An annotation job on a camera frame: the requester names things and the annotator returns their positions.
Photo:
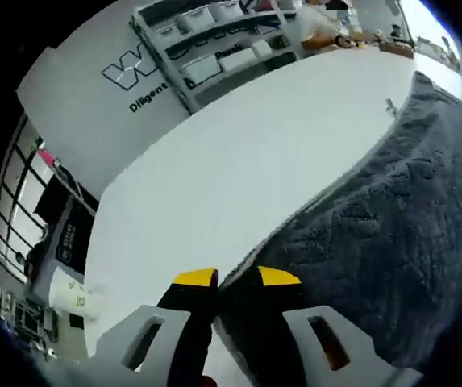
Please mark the grey towel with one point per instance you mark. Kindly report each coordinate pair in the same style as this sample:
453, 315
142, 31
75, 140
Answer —
396, 221

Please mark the white paper cup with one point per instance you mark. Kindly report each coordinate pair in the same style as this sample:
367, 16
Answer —
73, 294

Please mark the black cabinet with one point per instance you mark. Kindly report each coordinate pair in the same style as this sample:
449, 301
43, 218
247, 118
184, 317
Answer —
73, 242

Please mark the black monitor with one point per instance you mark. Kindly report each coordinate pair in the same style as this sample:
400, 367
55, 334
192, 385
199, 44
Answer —
59, 197

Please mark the pink flag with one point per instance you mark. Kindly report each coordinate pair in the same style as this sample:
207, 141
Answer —
47, 157

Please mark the group of white storage boxes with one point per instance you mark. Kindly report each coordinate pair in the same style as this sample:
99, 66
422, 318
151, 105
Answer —
202, 66

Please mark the grey metal shelf unit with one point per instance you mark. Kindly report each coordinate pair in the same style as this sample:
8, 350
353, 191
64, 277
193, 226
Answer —
182, 48

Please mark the wooden tray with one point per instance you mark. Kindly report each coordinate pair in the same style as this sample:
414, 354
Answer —
396, 48

